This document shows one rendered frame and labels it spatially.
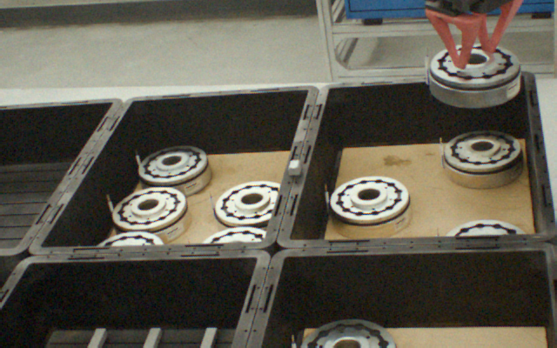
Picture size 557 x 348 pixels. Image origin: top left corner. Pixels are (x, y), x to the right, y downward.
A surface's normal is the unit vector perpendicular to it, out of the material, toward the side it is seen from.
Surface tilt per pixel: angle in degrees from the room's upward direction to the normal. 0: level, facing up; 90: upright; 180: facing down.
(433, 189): 0
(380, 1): 90
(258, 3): 90
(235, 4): 90
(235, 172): 0
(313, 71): 0
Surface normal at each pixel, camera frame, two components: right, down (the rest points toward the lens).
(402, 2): -0.26, 0.52
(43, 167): -0.15, -0.85
